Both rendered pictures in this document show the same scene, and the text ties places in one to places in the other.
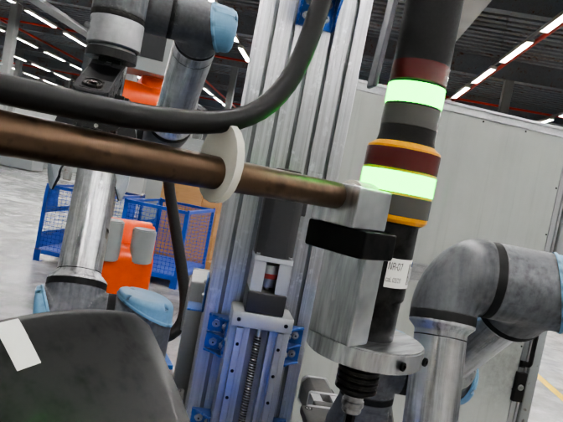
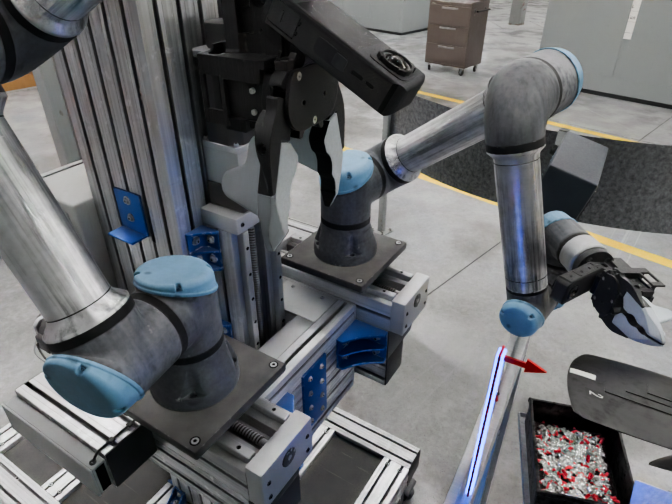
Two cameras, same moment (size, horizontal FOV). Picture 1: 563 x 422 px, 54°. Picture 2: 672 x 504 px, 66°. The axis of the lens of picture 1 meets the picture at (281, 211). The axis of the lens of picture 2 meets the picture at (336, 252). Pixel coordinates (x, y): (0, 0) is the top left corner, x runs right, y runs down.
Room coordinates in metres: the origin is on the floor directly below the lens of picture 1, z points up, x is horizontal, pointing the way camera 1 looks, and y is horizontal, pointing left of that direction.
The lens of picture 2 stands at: (0.50, 0.57, 1.70)
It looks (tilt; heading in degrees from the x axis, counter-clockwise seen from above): 32 degrees down; 310
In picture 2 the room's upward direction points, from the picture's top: straight up
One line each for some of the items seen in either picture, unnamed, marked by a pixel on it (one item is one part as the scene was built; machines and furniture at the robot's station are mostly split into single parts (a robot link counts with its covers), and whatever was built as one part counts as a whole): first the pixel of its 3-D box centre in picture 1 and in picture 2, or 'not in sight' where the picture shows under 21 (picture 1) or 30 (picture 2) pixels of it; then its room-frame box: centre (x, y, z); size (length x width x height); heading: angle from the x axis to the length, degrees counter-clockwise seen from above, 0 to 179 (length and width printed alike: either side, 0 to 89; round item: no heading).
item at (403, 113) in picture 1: (410, 119); not in sight; (0.33, -0.06, 1.59); 0.03 x 0.03 x 0.01
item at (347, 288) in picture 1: (369, 274); not in sight; (0.32, -0.06, 1.50); 0.09 x 0.07 x 0.10; 136
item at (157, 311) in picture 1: (138, 323); (177, 303); (1.09, 0.24, 1.20); 0.13 x 0.12 x 0.14; 107
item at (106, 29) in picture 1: (112, 37); not in sight; (0.79, 0.28, 1.70); 0.08 x 0.08 x 0.05
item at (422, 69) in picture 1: (419, 75); not in sight; (0.33, -0.06, 1.62); 0.03 x 0.03 x 0.01
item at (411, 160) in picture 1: (401, 161); not in sight; (0.33, -0.06, 1.57); 0.04 x 0.04 x 0.01
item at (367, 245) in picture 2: (363, 411); (345, 231); (1.16, -0.26, 1.09); 0.15 x 0.15 x 0.10
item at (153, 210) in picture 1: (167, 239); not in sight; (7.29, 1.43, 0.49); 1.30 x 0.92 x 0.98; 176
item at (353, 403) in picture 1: (354, 393); not in sight; (0.33, -0.06, 1.43); 0.01 x 0.01 x 0.02
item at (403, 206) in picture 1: (393, 203); not in sight; (0.33, -0.06, 1.54); 0.04 x 0.04 x 0.01
